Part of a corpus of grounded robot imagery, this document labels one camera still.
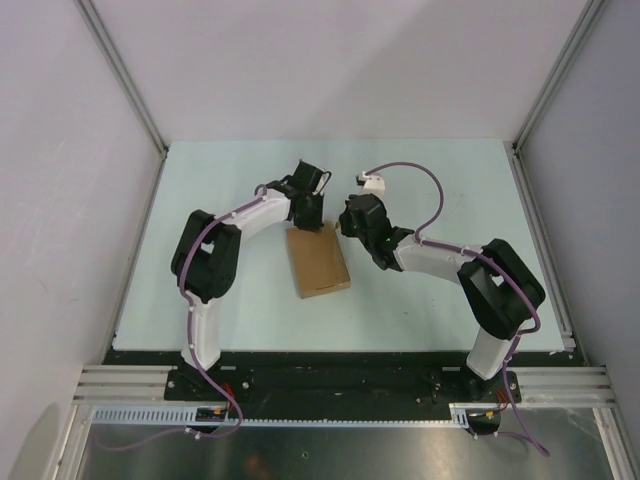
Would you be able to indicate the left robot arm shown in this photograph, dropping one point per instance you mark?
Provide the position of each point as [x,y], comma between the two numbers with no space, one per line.
[206,258]

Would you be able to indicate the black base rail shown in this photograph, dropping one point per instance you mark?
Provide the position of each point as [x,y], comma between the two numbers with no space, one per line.
[340,386]

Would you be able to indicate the brown cardboard express box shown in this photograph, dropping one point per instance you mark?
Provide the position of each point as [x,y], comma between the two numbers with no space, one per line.
[318,261]

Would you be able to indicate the grey slotted cable duct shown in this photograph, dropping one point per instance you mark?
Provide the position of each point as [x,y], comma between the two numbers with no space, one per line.
[191,416]

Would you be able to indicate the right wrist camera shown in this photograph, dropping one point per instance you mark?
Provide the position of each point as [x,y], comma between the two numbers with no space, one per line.
[371,184]

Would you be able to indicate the right aluminium frame post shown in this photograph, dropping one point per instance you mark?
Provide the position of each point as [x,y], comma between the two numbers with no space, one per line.
[575,42]

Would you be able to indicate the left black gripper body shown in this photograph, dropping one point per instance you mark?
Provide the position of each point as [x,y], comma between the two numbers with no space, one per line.
[311,217]

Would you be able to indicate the left aluminium frame post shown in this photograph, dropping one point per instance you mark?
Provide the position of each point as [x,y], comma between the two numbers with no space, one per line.
[105,43]

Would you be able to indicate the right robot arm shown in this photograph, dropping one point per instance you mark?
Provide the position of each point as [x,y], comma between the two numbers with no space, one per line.
[502,292]

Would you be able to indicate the aluminium extrusion crossbar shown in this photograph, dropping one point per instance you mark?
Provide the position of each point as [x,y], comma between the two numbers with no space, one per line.
[541,387]

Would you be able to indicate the aluminium frame post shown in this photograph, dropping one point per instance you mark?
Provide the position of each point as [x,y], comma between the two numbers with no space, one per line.
[575,42]
[105,43]

